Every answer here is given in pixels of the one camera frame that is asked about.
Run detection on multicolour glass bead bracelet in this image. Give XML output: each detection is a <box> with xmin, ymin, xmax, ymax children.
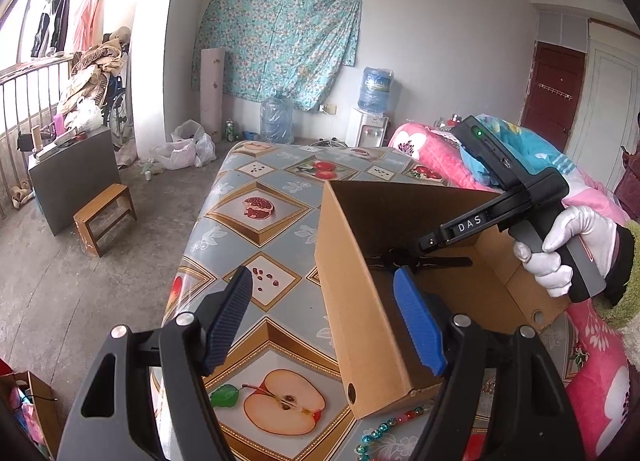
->
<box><xmin>354</xmin><ymin>405</ymin><xmax>432</xmax><ymax>461</ymax></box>

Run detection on white gloved right hand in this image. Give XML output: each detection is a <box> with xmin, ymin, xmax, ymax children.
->
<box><xmin>513</xmin><ymin>206</ymin><xmax>618</xmax><ymax>297</ymax></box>

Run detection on blue patterned quilt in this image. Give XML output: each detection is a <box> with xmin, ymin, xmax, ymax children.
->
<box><xmin>476</xmin><ymin>114</ymin><xmax>582</xmax><ymax>182</ymax></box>

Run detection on brown cardboard box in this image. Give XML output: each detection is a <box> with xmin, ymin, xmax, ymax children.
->
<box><xmin>314</xmin><ymin>180</ymin><xmax>570</xmax><ymax>419</ymax></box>

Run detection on fruit pattern table cover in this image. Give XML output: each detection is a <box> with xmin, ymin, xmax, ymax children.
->
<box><xmin>165</xmin><ymin>141</ymin><xmax>442</xmax><ymax>460</ymax></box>

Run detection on woman in purple pyjamas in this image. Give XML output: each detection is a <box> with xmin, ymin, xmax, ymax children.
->
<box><xmin>614</xmin><ymin>142</ymin><xmax>640</xmax><ymax>221</ymax></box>

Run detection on white wardrobe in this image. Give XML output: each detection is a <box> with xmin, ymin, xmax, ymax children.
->
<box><xmin>566</xmin><ymin>21</ymin><xmax>639</xmax><ymax>190</ymax></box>

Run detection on dark red door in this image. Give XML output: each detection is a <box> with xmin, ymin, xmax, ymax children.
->
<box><xmin>521</xmin><ymin>42</ymin><xmax>586</xmax><ymax>151</ymax></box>

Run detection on small wooden stool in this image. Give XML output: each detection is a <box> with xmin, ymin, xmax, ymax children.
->
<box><xmin>74</xmin><ymin>184</ymin><xmax>138</xmax><ymax>257</ymax></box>

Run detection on pink floral quilt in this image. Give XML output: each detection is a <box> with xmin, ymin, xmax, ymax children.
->
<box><xmin>390</xmin><ymin>123</ymin><xmax>639</xmax><ymax>460</ymax></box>

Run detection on white plastic bags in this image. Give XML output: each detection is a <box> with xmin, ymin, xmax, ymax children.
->
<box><xmin>151</xmin><ymin>120</ymin><xmax>217</xmax><ymax>170</ymax></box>

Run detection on white water dispenser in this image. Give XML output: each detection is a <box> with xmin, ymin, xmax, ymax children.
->
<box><xmin>345</xmin><ymin>108</ymin><xmax>388</xmax><ymax>148</ymax></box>

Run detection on grey cabinet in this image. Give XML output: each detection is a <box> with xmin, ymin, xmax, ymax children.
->
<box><xmin>28</xmin><ymin>127</ymin><xmax>120</xmax><ymax>236</ymax></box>

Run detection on empty water jug on floor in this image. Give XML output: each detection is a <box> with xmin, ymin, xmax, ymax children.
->
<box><xmin>259</xmin><ymin>95</ymin><xmax>294</xmax><ymax>144</ymax></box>

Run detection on red paper bag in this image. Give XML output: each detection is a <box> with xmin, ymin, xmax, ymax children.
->
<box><xmin>0</xmin><ymin>358</ymin><xmax>16</xmax><ymax>379</ymax></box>

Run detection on pile of clothes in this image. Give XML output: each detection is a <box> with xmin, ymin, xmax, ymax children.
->
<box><xmin>54</xmin><ymin>26</ymin><xmax>132</xmax><ymax>138</ymax></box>

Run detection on metal balcony railing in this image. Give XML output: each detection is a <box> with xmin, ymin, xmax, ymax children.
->
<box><xmin>1</xmin><ymin>54</ymin><xmax>73</xmax><ymax>219</ymax></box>

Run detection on hanging pink garment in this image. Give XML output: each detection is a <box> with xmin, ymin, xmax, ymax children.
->
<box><xmin>73</xmin><ymin>0</ymin><xmax>104</xmax><ymax>51</ymax></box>

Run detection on hanging dark jacket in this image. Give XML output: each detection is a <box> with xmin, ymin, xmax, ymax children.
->
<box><xmin>30</xmin><ymin>0</ymin><xmax>70</xmax><ymax>58</ymax></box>

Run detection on teal floral wall cloth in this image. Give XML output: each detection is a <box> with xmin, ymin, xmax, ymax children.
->
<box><xmin>191</xmin><ymin>0</ymin><xmax>362</xmax><ymax>111</ymax></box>

